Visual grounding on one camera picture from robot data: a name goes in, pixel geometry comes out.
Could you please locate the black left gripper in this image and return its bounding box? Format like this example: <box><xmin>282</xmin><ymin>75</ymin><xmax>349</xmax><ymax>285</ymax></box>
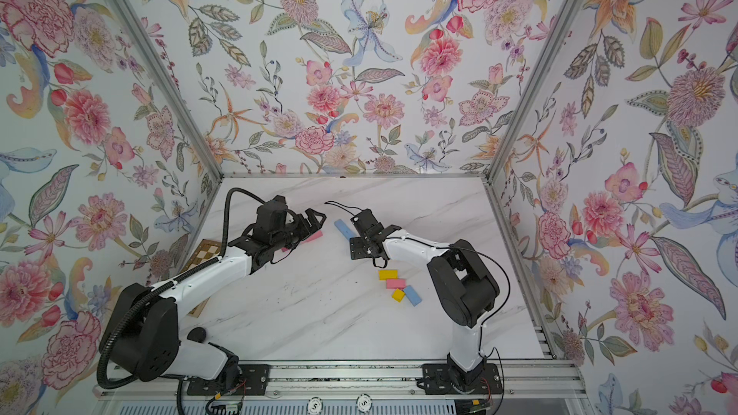
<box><xmin>271</xmin><ymin>208</ymin><xmax>330</xmax><ymax>252</ymax></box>

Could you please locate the pink rectangular block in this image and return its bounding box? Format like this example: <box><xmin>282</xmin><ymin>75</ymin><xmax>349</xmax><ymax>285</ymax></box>
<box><xmin>305</xmin><ymin>231</ymin><xmax>323</xmax><ymax>243</ymax></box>

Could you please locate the light blue long block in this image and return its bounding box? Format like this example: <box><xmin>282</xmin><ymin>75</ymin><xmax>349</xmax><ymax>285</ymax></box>
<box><xmin>334</xmin><ymin>219</ymin><xmax>357</xmax><ymax>240</ymax></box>

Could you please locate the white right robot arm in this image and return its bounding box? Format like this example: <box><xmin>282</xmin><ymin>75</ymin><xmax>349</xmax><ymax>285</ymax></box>
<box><xmin>350</xmin><ymin>209</ymin><xmax>501</xmax><ymax>393</ymax></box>

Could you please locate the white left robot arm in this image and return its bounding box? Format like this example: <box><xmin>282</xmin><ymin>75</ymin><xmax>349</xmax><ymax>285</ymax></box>
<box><xmin>96</xmin><ymin>195</ymin><xmax>327</xmax><ymax>391</ymax></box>

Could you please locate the yellow upright block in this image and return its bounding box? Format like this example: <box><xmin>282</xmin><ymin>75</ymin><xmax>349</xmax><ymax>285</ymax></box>
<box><xmin>379</xmin><ymin>269</ymin><xmax>399</xmax><ymax>281</ymax></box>

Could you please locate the pink lower block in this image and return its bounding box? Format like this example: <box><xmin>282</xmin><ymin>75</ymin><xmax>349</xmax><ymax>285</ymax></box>
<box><xmin>386</xmin><ymin>279</ymin><xmax>407</xmax><ymax>290</ymax></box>

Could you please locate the small yellow cube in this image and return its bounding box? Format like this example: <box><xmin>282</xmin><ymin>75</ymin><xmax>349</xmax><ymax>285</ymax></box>
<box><xmin>392</xmin><ymin>289</ymin><xmax>406</xmax><ymax>303</ymax></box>

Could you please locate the wooden chessboard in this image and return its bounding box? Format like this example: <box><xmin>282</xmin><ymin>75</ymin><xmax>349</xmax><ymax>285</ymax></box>
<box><xmin>182</xmin><ymin>239</ymin><xmax>221</xmax><ymax>272</ymax></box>

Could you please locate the black round puck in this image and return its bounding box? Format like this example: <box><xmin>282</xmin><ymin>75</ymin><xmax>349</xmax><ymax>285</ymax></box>
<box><xmin>186</xmin><ymin>327</ymin><xmax>208</xmax><ymax>344</ymax></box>

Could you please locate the black corrugated cable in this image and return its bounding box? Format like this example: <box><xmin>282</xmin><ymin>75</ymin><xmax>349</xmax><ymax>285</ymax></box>
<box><xmin>220</xmin><ymin>186</ymin><xmax>266</xmax><ymax>255</ymax></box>

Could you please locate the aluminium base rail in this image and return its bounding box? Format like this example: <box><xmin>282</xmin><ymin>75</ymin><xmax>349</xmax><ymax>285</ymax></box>
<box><xmin>94</xmin><ymin>359</ymin><xmax>586</xmax><ymax>402</ymax></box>

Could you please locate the aluminium frame post right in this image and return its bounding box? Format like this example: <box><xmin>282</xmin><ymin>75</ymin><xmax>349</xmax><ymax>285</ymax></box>
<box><xmin>485</xmin><ymin>0</ymin><xmax>584</xmax><ymax>184</ymax></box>

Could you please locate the aluminium frame post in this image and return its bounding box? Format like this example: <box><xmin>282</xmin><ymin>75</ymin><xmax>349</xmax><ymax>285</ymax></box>
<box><xmin>485</xmin><ymin>0</ymin><xmax>584</xmax><ymax>184</ymax></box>
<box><xmin>109</xmin><ymin>0</ymin><xmax>224</xmax><ymax>184</ymax></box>

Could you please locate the aluminium frame post left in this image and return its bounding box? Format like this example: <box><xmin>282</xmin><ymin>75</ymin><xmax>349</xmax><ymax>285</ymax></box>
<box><xmin>109</xmin><ymin>0</ymin><xmax>224</xmax><ymax>184</ymax></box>

